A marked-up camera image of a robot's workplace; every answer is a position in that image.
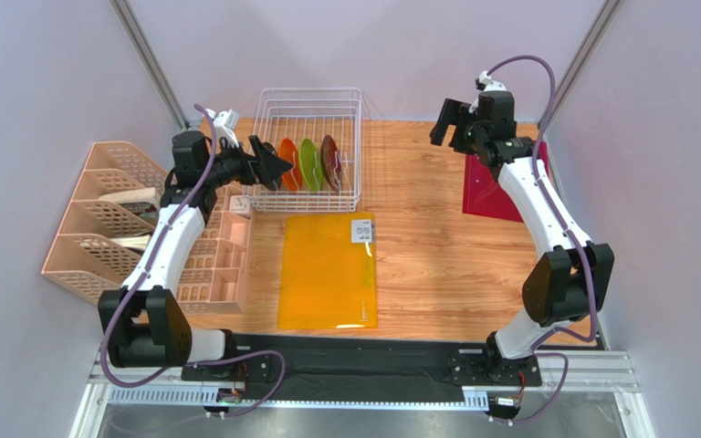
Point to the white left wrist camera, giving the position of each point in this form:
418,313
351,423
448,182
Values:
224,124

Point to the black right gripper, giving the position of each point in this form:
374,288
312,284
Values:
458,126

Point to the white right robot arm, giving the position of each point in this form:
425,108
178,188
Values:
570,280

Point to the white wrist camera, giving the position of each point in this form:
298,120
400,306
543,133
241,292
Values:
485,83
224,124

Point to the white wire dish rack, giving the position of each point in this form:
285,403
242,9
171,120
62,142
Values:
286,116

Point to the beige compartment desk organizer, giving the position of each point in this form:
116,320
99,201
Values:
215,277

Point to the orange translucent folder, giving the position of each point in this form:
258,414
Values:
328,274

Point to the aluminium front rail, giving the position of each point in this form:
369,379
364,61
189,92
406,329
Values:
585,392

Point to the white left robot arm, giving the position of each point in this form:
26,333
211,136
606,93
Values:
144,326

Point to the book in file rack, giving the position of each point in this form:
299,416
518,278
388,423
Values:
136,243
142,202

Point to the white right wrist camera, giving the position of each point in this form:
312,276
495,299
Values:
485,83

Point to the green plate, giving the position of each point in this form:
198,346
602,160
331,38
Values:
310,165

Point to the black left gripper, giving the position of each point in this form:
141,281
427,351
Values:
272,166

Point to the dark red floral plate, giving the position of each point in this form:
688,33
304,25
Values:
331,162

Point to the beige file organizer rack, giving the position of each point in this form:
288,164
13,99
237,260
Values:
83,257

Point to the red folder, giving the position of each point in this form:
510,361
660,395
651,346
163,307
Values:
484,196

